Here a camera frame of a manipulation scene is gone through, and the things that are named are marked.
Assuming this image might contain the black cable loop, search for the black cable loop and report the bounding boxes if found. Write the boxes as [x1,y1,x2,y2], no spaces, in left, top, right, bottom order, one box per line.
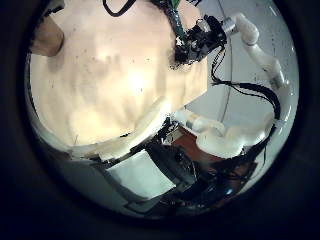
[101,0,138,18]

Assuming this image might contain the tall gold cylinder vase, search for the tall gold cylinder vase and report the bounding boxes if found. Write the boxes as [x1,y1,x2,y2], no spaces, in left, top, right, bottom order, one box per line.
[29,15,65,58]

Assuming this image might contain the black right hand cable bundle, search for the black right hand cable bundle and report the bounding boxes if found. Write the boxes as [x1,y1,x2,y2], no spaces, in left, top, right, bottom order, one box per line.
[209,46,282,123]

